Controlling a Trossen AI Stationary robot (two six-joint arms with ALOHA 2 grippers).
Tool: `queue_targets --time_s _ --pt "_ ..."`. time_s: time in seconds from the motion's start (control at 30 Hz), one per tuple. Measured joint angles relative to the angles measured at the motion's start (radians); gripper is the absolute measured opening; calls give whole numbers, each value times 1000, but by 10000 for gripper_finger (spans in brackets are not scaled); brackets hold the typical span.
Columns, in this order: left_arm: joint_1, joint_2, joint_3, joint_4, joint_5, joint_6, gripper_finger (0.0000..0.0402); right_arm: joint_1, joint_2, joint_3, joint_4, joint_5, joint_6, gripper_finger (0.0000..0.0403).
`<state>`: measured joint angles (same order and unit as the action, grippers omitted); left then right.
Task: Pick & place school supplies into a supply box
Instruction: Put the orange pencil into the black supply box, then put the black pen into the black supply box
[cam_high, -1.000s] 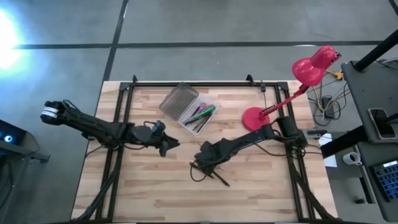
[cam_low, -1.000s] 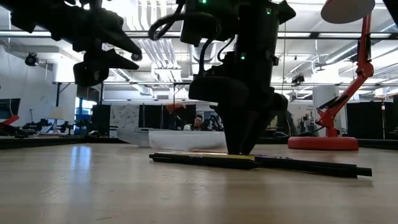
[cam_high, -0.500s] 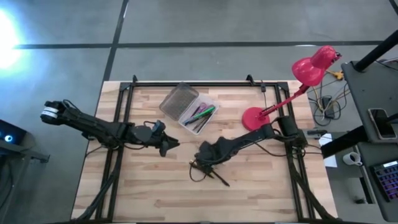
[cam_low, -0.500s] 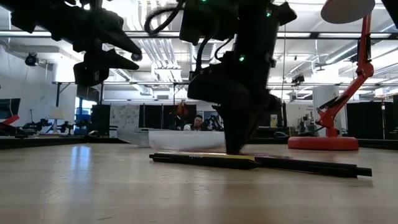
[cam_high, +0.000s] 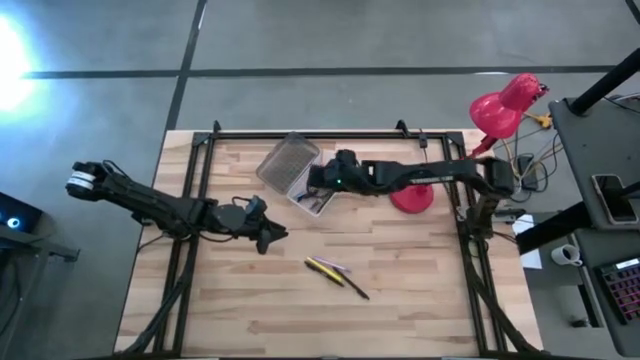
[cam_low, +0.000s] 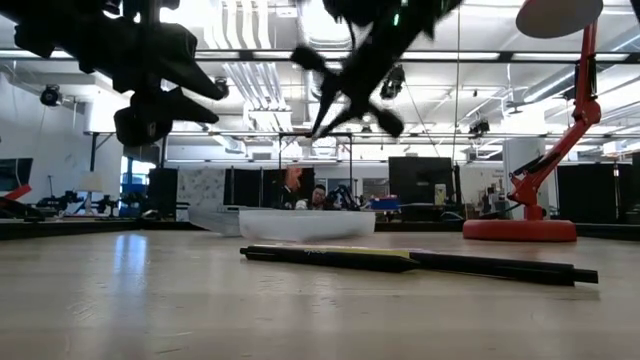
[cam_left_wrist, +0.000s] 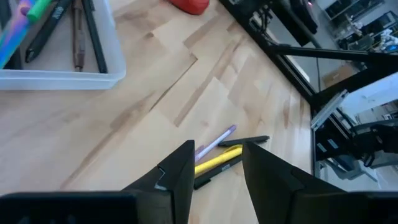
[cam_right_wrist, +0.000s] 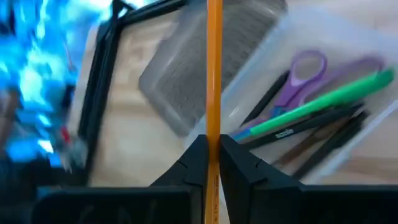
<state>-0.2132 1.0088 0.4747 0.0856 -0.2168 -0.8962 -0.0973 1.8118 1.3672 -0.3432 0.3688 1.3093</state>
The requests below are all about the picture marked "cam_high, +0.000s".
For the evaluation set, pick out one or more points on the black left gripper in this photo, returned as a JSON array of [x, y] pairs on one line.
[[250, 217]]

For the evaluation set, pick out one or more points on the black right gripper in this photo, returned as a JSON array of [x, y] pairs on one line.
[[340, 175]]

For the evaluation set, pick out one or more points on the clear plastic box lid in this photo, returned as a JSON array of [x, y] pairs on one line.
[[287, 162]]

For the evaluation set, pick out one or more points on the black pen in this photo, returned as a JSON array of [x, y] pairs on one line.
[[355, 289], [325, 275]]

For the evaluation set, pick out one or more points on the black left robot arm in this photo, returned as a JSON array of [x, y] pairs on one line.
[[160, 207]]

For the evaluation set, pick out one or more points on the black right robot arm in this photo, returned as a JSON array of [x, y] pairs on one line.
[[435, 175]]

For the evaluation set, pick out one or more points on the clear plastic supply box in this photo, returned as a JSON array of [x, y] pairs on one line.
[[300, 189]]

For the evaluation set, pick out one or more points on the light purple pen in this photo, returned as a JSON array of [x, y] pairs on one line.
[[332, 263]]

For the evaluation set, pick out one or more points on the red desk lamp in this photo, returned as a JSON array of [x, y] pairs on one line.
[[500, 112]]

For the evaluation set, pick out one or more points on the black power adapter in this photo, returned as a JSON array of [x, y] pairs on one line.
[[527, 172]]

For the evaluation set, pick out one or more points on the white paper sheet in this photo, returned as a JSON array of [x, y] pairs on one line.
[[531, 257]]

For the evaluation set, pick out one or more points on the yellow power plug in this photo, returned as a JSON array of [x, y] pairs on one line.
[[542, 121]]

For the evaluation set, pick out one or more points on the black square bar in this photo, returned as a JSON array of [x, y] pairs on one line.
[[555, 227]]

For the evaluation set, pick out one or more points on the white mug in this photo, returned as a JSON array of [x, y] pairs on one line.
[[565, 255]]

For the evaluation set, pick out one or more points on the grey side table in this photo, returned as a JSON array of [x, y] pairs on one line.
[[580, 145]]

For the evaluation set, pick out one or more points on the black device with blue light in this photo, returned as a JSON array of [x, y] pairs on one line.
[[15, 215]]

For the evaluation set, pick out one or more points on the black smartphone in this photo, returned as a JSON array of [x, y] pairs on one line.
[[614, 197]]

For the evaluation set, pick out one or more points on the black round pole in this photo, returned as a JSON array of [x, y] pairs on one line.
[[605, 82]]

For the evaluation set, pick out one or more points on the black keyboard with lit keys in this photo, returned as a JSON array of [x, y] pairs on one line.
[[625, 290]]

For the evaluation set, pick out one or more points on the grey desk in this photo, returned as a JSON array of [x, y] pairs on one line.
[[615, 340]]

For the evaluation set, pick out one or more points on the small black frame bracket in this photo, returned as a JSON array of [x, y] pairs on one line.
[[423, 140]]

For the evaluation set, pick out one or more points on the black metal table frame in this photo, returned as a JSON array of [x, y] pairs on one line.
[[240, 135]]

